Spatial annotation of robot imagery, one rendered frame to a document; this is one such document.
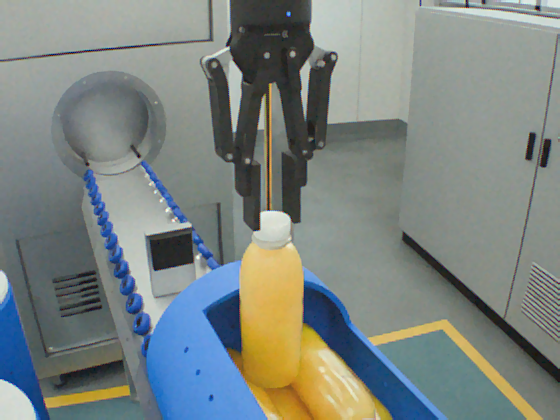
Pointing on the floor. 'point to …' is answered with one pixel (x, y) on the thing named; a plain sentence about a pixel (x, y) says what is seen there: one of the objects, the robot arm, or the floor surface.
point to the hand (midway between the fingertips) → (271, 191)
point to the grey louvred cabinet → (488, 166)
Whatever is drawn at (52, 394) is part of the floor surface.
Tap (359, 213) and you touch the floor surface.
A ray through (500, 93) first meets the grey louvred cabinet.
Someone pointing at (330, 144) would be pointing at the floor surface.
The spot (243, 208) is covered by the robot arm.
